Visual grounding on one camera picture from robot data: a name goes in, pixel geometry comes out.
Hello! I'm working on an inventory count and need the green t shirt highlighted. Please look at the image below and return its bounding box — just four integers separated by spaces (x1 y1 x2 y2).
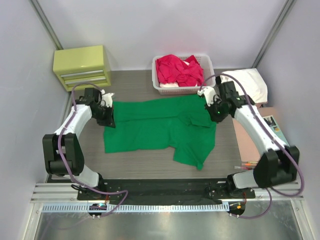
103 94 217 170

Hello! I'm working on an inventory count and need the white plastic laundry basket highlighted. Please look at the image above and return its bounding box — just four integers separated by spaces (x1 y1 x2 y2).
151 54 215 95

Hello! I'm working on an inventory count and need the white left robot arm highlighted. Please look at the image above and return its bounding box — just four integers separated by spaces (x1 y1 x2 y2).
42 86 116 200

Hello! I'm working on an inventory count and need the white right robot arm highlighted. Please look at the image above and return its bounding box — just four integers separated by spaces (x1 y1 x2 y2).
197 75 305 198

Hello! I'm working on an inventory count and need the pink folded t shirt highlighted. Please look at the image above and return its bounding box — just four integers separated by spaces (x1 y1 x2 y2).
255 102 267 109

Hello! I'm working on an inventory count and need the white folded t shirt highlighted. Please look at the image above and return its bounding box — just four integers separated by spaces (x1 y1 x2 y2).
222 68 268 105

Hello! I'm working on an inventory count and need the yellow green drawer cabinet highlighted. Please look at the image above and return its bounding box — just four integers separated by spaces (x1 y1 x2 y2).
52 45 111 92

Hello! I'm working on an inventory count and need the pink desk mat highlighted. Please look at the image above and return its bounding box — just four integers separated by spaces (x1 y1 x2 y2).
232 107 278 163

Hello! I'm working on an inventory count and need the teal paperback book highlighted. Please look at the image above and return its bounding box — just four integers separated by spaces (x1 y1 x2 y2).
262 115 289 145

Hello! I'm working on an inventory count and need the blue marker pen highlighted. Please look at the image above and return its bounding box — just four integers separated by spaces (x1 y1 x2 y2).
234 166 254 171

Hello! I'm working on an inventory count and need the red t shirt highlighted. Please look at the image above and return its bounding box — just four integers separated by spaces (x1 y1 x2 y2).
155 54 207 88

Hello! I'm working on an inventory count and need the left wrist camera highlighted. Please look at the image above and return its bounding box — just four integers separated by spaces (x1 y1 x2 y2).
100 93 114 108

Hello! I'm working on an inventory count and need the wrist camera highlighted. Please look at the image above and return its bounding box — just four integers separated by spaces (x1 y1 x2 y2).
100 93 114 108
197 86 216 107

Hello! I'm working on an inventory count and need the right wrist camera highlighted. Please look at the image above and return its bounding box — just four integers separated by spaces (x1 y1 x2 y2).
197 86 216 107

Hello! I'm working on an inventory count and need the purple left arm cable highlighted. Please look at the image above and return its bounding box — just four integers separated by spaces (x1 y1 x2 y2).
57 83 129 217

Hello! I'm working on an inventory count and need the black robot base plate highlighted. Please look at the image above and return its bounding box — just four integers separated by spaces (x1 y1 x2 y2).
99 178 256 205

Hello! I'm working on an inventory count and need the aluminium slotted rail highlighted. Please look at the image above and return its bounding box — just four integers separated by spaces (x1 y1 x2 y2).
42 202 230 214

